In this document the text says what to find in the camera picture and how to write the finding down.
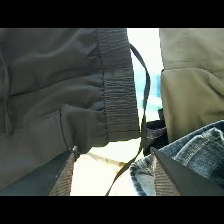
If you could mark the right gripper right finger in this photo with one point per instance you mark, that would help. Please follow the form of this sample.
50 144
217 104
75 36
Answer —
180 181

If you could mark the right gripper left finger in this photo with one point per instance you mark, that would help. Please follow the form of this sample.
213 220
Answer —
50 180

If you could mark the dark grey pants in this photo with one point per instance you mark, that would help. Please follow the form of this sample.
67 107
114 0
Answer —
50 83

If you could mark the blue jeans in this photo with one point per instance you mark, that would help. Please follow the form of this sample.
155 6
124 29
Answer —
200 150

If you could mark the black garment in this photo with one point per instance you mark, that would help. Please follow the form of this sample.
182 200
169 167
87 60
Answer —
155 135

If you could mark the khaki garment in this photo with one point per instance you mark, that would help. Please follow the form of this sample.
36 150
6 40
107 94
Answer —
193 86

